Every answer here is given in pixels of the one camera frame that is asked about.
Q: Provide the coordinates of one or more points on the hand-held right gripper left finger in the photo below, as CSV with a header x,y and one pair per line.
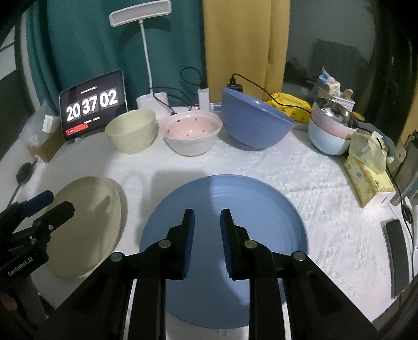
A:
x,y
189,242

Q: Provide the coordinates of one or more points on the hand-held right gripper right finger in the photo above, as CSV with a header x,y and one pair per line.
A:
x,y
226,242

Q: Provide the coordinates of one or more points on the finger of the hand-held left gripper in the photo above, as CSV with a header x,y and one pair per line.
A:
x,y
39,200
58,212

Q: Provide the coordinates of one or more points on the beige plate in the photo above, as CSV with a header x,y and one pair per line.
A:
x,y
91,209

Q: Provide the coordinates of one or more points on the blue plate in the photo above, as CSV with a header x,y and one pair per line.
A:
x,y
254,209

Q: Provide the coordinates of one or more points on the pink spotted bowl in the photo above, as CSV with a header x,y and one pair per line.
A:
x,y
192,127

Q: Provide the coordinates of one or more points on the large blue bowl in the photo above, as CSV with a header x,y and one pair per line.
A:
x,y
251,121

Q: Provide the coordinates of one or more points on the black spoon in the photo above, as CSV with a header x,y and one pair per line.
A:
x,y
24,173

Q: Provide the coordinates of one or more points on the brown cardboard box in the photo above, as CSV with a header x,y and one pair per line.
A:
x,y
49,147

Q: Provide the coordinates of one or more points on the clear plastic bag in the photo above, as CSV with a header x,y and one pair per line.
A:
x,y
34,130

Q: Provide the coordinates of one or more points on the small white box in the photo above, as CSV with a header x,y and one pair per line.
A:
x,y
50,124

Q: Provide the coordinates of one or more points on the white textured tablecloth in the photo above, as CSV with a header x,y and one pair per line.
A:
x,y
310,196

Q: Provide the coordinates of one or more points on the beige bowl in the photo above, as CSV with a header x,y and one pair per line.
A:
x,y
130,134

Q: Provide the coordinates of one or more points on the tablet showing clock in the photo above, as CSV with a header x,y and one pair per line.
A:
x,y
91,104

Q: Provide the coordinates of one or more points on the white power strip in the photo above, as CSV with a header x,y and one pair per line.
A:
x,y
214,105

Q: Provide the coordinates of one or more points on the light blue bowl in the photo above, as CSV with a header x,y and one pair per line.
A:
x,y
326,142

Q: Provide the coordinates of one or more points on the white charger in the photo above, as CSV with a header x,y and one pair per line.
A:
x,y
203,98

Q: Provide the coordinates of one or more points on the yellow printed packet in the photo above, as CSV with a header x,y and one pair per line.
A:
x,y
290,108

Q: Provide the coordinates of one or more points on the black charger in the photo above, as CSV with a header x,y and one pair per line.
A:
x,y
235,88

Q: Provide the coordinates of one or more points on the yellow tissue box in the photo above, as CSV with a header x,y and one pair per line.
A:
x,y
369,183

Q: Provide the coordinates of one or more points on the teal curtain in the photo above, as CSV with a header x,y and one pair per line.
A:
x,y
81,42

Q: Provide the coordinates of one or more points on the steel bowl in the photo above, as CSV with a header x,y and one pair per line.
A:
x,y
333,111

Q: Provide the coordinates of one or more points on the black phone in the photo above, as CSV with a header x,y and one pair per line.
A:
x,y
396,255

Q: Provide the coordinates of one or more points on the yellowish plastic bag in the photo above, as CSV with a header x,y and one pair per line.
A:
x,y
369,147

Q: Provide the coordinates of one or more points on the white basket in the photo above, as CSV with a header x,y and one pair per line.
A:
x,y
344,103

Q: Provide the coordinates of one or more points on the grey cloth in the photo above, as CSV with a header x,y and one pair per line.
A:
x,y
378,130

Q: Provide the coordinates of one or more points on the light blue packet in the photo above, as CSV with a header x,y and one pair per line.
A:
x,y
326,80

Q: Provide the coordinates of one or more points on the grey stand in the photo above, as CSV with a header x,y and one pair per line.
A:
x,y
408,170

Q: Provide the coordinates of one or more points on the yellow curtain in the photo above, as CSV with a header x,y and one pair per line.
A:
x,y
235,42

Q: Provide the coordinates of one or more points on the white desk lamp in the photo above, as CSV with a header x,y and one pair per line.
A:
x,y
140,13

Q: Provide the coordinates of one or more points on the dark radiator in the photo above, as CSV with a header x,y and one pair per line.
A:
x,y
339,62

